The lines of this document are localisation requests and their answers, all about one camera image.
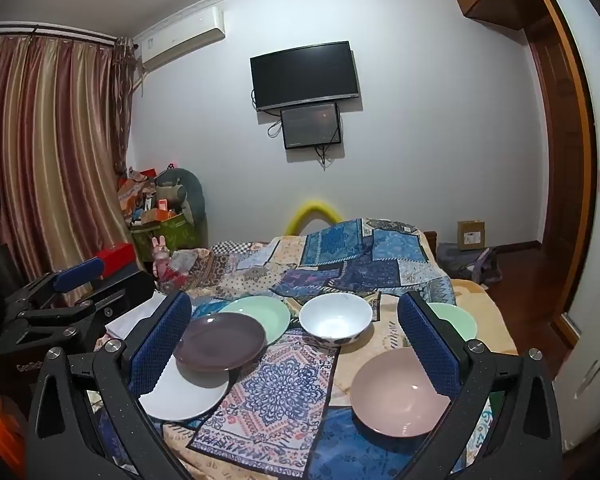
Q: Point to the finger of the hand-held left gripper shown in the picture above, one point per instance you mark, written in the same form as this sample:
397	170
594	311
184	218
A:
77	274
125	290

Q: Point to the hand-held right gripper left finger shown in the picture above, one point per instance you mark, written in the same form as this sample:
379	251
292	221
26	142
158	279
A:
162	340

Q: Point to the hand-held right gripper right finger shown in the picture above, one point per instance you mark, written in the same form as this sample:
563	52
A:
427	345

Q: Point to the green bowl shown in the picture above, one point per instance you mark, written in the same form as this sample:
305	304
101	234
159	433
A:
455	322

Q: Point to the pink bowl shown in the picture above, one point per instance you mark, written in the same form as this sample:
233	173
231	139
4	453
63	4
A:
400	395

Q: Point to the green plate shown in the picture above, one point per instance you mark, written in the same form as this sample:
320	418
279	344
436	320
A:
265	312

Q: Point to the white folded cloth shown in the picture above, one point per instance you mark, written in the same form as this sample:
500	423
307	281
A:
132	320

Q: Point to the red box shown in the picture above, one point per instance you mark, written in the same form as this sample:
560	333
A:
115	256

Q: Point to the pink bunny toy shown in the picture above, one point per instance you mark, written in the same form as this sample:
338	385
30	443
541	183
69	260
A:
161	257

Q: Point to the purple plate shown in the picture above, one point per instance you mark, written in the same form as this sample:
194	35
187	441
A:
220	342

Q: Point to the white plate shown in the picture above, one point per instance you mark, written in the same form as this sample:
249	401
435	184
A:
185	395

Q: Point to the green storage box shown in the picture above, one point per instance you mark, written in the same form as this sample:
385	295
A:
175	235

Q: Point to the grey backpack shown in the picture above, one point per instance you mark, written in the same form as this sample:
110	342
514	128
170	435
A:
467	262

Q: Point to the white bowl with dark spots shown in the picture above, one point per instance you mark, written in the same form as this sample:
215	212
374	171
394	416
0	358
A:
336	317

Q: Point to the wooden bed footboard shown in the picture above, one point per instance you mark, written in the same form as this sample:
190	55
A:
430	239

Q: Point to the cardboard box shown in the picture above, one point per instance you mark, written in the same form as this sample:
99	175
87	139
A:
471	235

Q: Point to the striped curtain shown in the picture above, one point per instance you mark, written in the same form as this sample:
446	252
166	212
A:
45	160

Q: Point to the yellow foam noodle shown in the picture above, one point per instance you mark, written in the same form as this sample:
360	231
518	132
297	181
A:
312	206

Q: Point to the wooden door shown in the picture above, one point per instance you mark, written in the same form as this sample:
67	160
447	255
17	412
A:
560	160

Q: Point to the white air conditioner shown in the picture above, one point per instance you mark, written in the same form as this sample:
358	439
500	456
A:
180	35

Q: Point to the white curtain rail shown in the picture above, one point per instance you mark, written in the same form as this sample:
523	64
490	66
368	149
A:
45	31

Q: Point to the small black wall monitor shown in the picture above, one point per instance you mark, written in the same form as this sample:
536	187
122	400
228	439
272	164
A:
310	125

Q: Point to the large black wall television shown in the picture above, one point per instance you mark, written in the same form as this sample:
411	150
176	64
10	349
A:
305	75

